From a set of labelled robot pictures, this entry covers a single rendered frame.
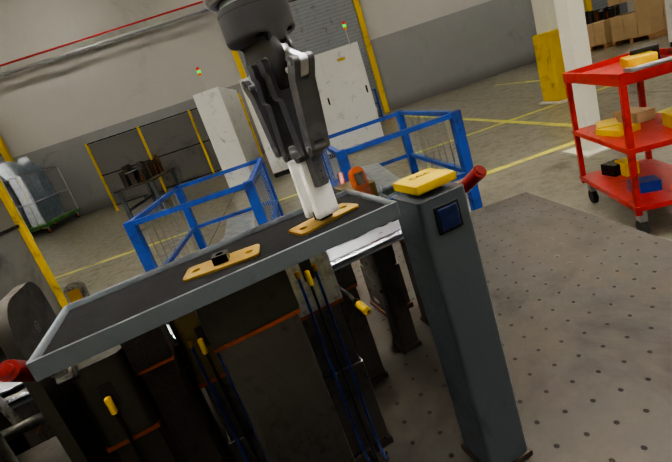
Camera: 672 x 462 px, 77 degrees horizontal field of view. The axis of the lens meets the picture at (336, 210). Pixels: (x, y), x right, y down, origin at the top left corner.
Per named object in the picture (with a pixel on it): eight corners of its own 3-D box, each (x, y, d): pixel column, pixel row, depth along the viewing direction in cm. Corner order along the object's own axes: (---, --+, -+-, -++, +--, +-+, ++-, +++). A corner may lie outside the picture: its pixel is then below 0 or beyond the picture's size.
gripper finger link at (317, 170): (310, 139, 47) (324, 136, 44) (324, 182, 48) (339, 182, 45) (299, 144, 46) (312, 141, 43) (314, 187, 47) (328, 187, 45)
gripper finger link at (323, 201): (317, 152, 48) (320, 152, 47) (336, 209, 50) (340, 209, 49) (295, 161, 46) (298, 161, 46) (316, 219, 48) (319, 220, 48)
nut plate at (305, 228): (342, 204, 53) (339, 196, 53) (360, 206, 50) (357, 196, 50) (287, 233, 49) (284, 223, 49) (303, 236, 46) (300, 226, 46)
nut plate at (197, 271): (260, 245, 48) (256, 235, 48) (259, 256, 45) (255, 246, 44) (189, 270, 48) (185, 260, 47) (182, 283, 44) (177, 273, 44)
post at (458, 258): (497, 423, 71) (433, 178, 59) (533, 454, 64) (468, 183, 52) (461, 448, 69) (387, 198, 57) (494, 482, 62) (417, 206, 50)
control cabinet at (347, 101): (274, 178, 853) (229, 56, 788) (274, 174, 904) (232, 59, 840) (385, 140, 868) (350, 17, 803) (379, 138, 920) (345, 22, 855)
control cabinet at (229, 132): (245, 173, 1081) (208, 78, 1017) (265, 167, 1081) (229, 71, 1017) (230, 194, 850) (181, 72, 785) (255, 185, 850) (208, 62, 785)
